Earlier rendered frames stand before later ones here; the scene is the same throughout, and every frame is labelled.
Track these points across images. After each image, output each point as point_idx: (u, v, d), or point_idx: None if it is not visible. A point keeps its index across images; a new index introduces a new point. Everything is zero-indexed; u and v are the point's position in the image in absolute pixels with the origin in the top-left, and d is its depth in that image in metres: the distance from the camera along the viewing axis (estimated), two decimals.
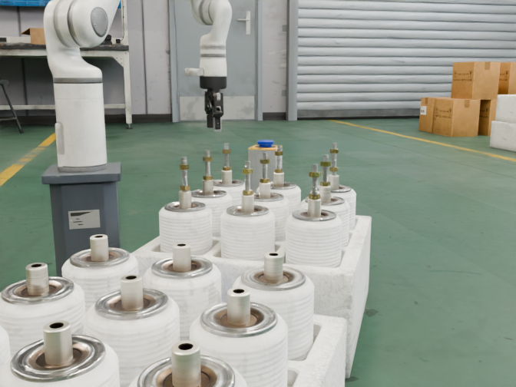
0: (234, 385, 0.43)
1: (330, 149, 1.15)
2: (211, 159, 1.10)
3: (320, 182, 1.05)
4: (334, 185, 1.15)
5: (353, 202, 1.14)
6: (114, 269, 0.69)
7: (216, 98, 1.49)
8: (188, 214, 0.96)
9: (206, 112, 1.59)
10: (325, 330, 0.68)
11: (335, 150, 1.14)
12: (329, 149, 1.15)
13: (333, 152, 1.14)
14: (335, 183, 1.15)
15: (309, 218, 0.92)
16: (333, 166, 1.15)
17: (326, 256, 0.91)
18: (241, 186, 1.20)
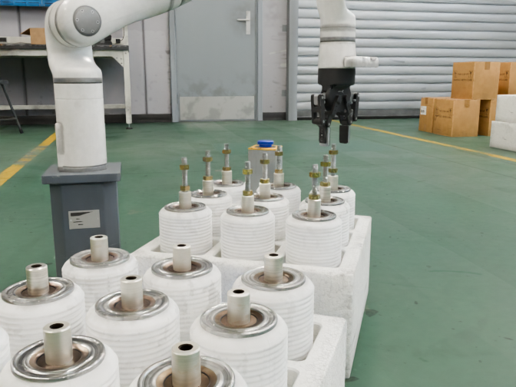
0: (234, 386, 0.43)
1: (337, 150, 1.15)
2: (211, 159, 1.10)
3: (320, 182, 1.05)
4: (333, 185, 1.15)
5: (352, 202, 1.14)
6: (114, 269, 0.69)
7: (352, 99, 1.16)
8: (188, 214, 0.96)
9: (329, 124, 1.10)
10: (325, 330, 0.68)
11: (329, 150, 1.15)
12: (335, 150, 1.16)
13: (330, 152, 1.16)
14: (335, 183, 1.15)
15: (309, 218, 0.92)
16: (332, 167, 1.16)
17: (326, 256, 0.91)
18: (241, 186, 1.20)
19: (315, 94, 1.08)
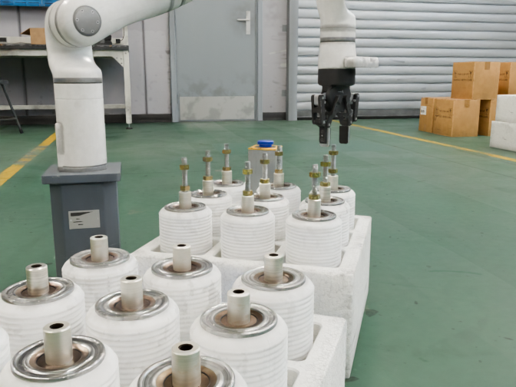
0: (234, 386, 0.43)
1: (329, 150, 1.15)
2: (211, 159, 1.10)
3: (320, 182, 1.05)
4: (333, 185, 1.15)
5: (352, 202, 1.14)
6: (114, 269, 0.69)
7: (352, 99, 1.16)
8: (188, 214, 0.96)
9: (330, 124, 1.10)
10: (325, 330, 0.68)
11: (333, 151, 1.14)
12: (329, 150, 1.15)
13: (331, 153, 1.14)
14: (335, 183, 1.15)
15: (309, 218, 0.92)
16: (332, 168, 1.15)
17: (326, 256, 0.91)
18: (241, 186, 1.20)
19: (315, 94, 1.08)
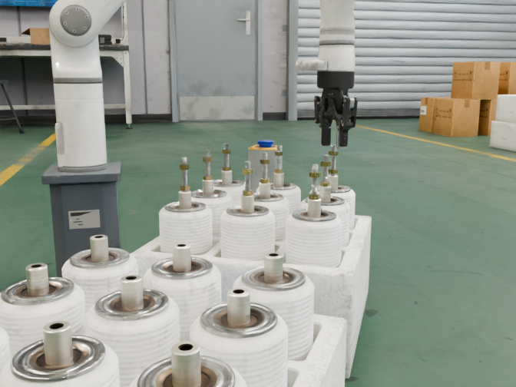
0: (234, 386, 0.43)
1: (332, 152, 1.14)
2: (211, 159, 1.10)
3: (320, 182, 1.05)
4: (333, 185, 1.15)
5: (352, 202, 1.14)
6: (114, 269, 0.69)
7: (345, 104, 1.08)
8: (188, 214, 0.96)
9: (320, 124, 1.17)
10: (325, 330, 0.68)
11: (337, 151, 1.15)
12: (335, 152, 1.14)
13: (338, 153, 1.15)
14: (335, 183, 1.15)
15: (309, 218, 0.92)
16: (335, 168, 1.15)
17: (326, 256, 0.91)
18: (241, 186, 1.20)
19: (319, 96, 1.19)
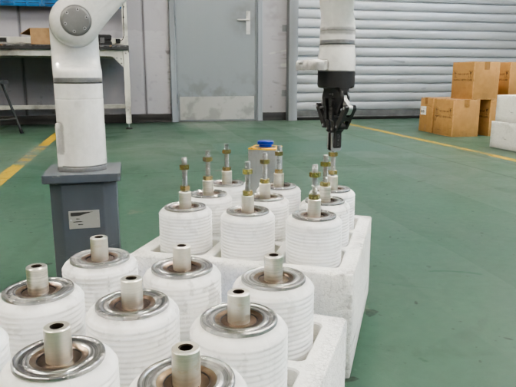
0: (234, 386, 0.43)
1: (330, 152, 1.16)
2: (211, 159, 1.10)
3: (320, 182, 1.05)
4: (332, 185, 1.15)
5: (350, 203, 1.14)
6: (114, 269, 0.69)
7: (343, 108, 1.09)
8: (188, 214, 0.96)
9: (327, 127, 1.14)
10: (325, 330, 0.68)
11: (332, 153, 1.14)
12: (329, 152, 1.15)
13: (329, 155, 1.14)
14: (334, 183, 1.15)
15: (309, 218, 0.92)
16: (331, 169, 1.15)
17: (326, 256, 0.91)
18: (241, 186, 1.20)
19: (321, 104, 1.19)
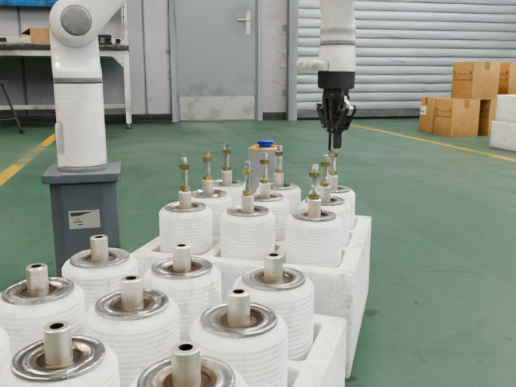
0: (234, 386, 0.43)
1: (331, 153, 1.14)
2: (211, 159, 1.10)
3: (320, 182, 1.05)
4: (332, 185, 1.15)
5: (350, 203, 1.14)
6: (114, 269, 0.69)
7: (344, 108, 1.09)
8: (188, 214, 0.96)
9: (327, 127, 1.14)
10: (325, 330, 0.68)
11: (337, 153, 1.15)
12: (333, 153, 1.14)
13: (337, 155, 1.15)
14: (334, 183, 1.15)
15: (309, 218, 0.92)
16: (335, 170, 1.15)
17: (326, 256, 0.91)
18: (241, 186, 1.20)
19: (321, 104, 1.19)
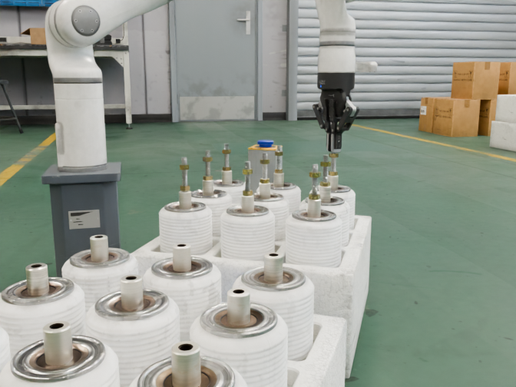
0: (234, 386, 0.43)
1: (329, 153, 1.15)
2: (211, 159, 1.10)
3: (320, 182, 1.05)
4: (332, 185, 1.15)
5: (350, 203, 1.14)
6: (114, 269, 0.69)
7: None
8: (188, 214, 0.96)
9: None
10: (325, 330, 0.68)
11: (336, 153, 1.14)
12: (330, 153, 1.15)
13: (335, 157, 1.14)
14: (334, 183, 1.15)
15: (309, 218, 0.92)
16: (333, 170, 1.15)
17: (326, 256, 0.91)
18: (241, 186, 1.20)
19: (354, 108, 1.08)
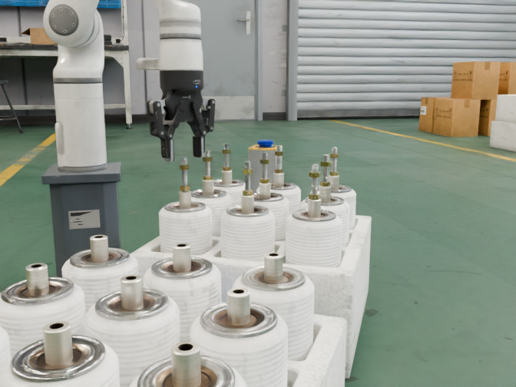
0: (234, 386, 0.43)
1: (331, 154, 1.14)
2: (211, 159, 1.10)
3: (320, 182, 1.05)
4: None
5: None
6: (114, 269, 0.69)
7: (157, 108, 0.93)
8: (188, 214, 0.96)
9: (193, 131, 1.01)
10: (325, 330, 0.68)
11: (338, 153, 1.15)
12: (333, 154, 1.14)
13: (338, 157, 1.15)
14: None
15: (309, 218, 0.92)
16: (335, 170, 1.16)
17: (326, 256, 0.91)
18: (241, 186, 1.20)
19: (210, 99, 1.01)
